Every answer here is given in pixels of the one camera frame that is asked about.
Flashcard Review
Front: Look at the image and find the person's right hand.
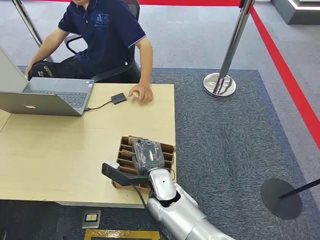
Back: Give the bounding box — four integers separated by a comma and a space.
24, 62, 35, 81

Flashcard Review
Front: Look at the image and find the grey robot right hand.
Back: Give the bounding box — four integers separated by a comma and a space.
131, 139, 166, 176

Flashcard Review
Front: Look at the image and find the person's left hand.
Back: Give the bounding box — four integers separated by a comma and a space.
128, 84, 154, 104

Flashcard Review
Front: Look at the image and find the brown wooden card holder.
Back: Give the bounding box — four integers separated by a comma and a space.
111, 135, 176, 195

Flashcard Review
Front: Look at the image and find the black card reader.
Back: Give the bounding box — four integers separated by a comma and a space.
110, 92, 128, 106

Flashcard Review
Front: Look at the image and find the person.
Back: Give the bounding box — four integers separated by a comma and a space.
24, 0, 154, 104

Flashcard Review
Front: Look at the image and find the black office chair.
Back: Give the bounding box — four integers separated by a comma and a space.
64, 0, 141, 84

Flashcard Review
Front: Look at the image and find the grey laptop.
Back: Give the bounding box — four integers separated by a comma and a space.
0, 46, 95, 117

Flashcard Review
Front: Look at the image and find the metal floor socket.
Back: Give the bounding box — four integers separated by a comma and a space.
82, 209, 102, 230

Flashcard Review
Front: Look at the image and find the dark speckled floor rug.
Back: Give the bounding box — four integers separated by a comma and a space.
17, 65, 320, 240

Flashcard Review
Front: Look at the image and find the red barrier belt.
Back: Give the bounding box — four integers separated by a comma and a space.
248, 4, 320, 151
35, 0, 242, 8

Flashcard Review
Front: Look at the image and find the chrome stanchion with round base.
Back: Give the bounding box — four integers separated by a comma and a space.
202, 0, 256, 99

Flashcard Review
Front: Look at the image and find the dark display platform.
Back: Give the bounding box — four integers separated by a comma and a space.
271, 0, 320, 26

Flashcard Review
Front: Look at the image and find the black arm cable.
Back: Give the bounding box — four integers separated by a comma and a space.
131, 184, 163, 240

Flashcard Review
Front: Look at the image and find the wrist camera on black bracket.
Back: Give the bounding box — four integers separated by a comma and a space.
101, 160, 151, 187

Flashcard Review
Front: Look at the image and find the chrome stanchion post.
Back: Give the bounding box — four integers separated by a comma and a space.
11, 0, 54, 64

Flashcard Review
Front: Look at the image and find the black reader cable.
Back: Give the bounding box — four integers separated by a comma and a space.
83, 99, 113, 112

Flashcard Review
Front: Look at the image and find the yellow floor tape frame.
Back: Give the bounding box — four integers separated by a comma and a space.
84, 229, 161, 240

